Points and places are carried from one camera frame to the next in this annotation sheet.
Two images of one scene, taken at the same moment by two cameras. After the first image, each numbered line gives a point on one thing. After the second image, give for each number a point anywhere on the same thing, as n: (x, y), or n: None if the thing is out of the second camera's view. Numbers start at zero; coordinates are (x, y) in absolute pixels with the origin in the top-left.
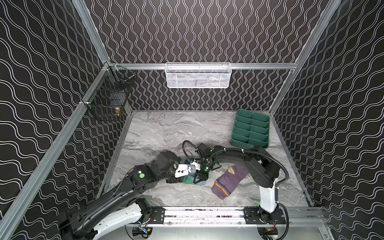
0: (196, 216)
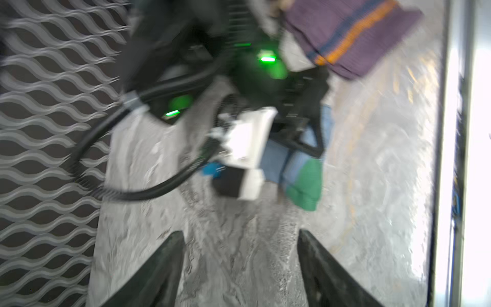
0: (442, 11)
